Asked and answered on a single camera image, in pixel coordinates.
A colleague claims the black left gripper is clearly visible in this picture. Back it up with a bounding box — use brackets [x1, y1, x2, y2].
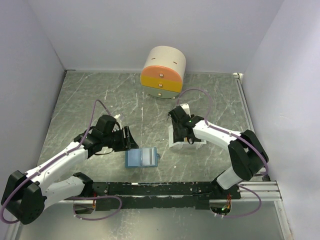
[102, 125, 139, 152]

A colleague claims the white card tray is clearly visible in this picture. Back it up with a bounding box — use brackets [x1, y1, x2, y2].
[168, 126, 207, 150]

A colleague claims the blue card holder wallet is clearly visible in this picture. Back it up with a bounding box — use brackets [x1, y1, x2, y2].
[124, 147, 161, 168]

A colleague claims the silver VIP card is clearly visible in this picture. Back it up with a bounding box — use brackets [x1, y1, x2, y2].
[141, 147, 157, 167]

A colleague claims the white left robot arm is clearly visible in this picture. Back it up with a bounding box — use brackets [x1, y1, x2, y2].
[0, 114, 139, 225]

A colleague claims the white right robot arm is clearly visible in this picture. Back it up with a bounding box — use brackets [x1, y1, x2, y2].
[168, 104, 269, 199]

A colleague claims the round three-drawer mini cabinet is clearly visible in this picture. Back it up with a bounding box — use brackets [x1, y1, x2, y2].
[140, 45, 186, 99]

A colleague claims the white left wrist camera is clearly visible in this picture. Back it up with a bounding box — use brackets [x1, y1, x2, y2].
[114, 113, 125, 129]

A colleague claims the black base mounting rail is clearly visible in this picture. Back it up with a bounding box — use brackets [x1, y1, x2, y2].
[89, 181, 241, 210]

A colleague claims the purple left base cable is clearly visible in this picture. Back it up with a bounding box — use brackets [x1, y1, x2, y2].
[72, 194, 123, 221]

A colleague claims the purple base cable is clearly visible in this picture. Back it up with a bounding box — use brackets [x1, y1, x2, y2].
[214, 184, 262, 219]
[72, 194, 123, 221]

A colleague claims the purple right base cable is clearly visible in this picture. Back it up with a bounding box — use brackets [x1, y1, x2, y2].
[214, 184, 262, 219]

